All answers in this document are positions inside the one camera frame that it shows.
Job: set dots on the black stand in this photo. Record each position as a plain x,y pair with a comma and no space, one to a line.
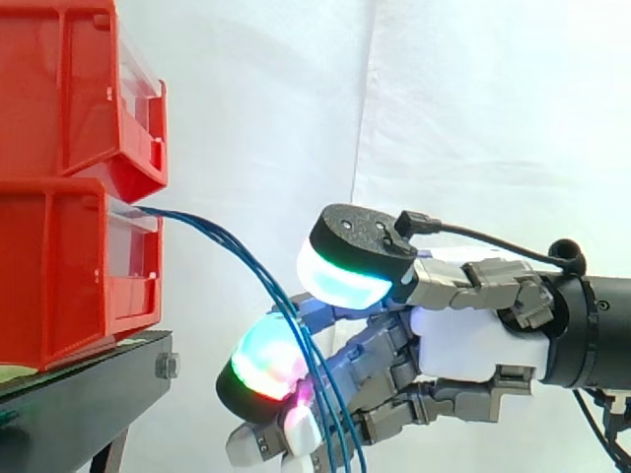
84,399

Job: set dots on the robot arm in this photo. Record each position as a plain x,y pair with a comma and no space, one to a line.
591,330

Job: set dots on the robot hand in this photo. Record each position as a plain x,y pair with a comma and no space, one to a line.
473,340

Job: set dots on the red bin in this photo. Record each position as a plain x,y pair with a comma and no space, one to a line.
54,276
59,88

